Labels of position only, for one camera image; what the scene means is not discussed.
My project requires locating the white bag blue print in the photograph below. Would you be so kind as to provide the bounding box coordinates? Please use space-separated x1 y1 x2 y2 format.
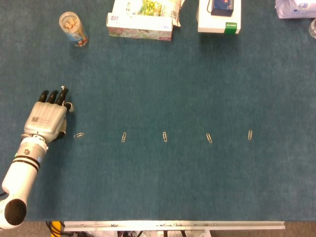
275 0 316 20

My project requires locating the teal felt table mat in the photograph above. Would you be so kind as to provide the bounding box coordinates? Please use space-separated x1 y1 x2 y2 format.
0 0 316 222

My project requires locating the clear water bottle green label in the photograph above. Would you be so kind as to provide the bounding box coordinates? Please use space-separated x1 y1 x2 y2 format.
308 17 316 39

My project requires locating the white box green label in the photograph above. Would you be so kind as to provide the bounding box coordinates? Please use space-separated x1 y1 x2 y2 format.
197 0 241 35

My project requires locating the dark blue small box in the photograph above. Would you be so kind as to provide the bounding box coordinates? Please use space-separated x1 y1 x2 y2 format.
210 0 235 17

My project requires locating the clear plastic jar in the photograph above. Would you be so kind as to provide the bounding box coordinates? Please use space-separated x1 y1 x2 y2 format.
58 11 89 47

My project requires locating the floral tissue box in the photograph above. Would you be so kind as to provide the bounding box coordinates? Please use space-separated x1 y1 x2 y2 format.
106 12 174 41

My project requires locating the white wet wipes pack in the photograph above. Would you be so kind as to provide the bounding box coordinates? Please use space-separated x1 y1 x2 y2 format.
112 0 185 27

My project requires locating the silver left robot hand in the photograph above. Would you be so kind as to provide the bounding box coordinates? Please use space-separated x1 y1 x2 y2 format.
23 85 75 143

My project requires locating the aluminium rail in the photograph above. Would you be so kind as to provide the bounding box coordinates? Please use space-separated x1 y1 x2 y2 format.
63 220 286 232

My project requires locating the yellow and black cable bundle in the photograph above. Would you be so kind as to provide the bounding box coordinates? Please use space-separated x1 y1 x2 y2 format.
45 221 65 237

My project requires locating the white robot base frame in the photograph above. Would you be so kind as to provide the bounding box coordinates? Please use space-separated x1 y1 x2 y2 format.
93 229 212 237

